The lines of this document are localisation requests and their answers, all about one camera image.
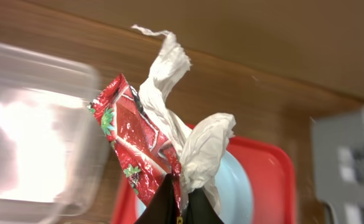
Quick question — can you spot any large light blue plate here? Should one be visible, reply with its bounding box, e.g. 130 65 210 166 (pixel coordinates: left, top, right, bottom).
135 140 253 223

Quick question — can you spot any red serving tray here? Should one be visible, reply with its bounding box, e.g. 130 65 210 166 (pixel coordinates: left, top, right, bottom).
110 123 297 224

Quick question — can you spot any clear plastic waste bin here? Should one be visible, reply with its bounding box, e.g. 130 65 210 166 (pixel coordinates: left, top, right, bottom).
0 43 109 224

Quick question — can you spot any grey dishwasher rack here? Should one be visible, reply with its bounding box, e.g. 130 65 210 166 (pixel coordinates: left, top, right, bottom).
311 106 364 224

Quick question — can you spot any white napkin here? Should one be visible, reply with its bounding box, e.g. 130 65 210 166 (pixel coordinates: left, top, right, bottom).
133 25 236 214

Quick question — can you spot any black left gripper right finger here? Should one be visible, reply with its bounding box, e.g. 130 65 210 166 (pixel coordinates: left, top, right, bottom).
186 188 223 224

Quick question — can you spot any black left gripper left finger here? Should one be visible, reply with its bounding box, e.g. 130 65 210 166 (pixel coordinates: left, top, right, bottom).
134 174 182 224

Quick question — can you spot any red snack wrapper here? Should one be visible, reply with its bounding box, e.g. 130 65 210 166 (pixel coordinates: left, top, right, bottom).
88 74 184 216

